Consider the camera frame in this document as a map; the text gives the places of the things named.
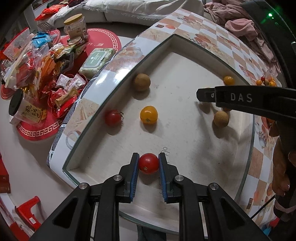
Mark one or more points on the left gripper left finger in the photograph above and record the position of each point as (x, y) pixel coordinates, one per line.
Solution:
(129, 174)

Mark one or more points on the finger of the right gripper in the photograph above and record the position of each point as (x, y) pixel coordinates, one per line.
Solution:
(206, 95)

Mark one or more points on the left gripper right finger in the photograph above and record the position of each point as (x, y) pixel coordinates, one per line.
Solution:
(170, 181)

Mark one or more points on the red cherry tomato with stem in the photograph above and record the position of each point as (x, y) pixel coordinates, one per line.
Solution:
(148, 163)

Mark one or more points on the yellow cherry tomato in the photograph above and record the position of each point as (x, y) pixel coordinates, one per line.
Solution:
(149, 115)

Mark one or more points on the tan longan fruit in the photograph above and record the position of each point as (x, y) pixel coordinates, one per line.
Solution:
(141, 82)

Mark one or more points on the person's right hand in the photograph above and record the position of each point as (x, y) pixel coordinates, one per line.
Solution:
(284, 153)

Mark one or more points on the glass fruit bowl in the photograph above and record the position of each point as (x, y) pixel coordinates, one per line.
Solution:
(269, 79)

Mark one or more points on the small orange tomato upper left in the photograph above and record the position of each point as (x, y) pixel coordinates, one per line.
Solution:
(258, 82)

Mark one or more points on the yellow tomato in tray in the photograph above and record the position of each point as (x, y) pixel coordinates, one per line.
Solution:
(229, 80)

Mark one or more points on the white shallow tray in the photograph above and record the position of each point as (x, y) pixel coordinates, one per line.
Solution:
(184, 131)

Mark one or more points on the pink crumpled blanket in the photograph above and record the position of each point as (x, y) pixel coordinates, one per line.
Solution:
(231, 16)

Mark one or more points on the white sofa cushion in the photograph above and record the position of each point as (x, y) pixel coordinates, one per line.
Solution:
(134, 12)

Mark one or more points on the red plastic stool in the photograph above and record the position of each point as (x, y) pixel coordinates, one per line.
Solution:
(25, 214)

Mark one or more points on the green wet wipes pack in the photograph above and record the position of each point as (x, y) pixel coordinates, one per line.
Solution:
(95, 61)

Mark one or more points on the black lid paper cup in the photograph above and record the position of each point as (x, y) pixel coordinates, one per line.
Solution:
(26, 109)

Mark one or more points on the plastic jar with yellow lid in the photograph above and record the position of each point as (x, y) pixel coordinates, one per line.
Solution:
(75, 26)

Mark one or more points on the pile of snack packets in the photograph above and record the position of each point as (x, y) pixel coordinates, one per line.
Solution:
(43, 66)

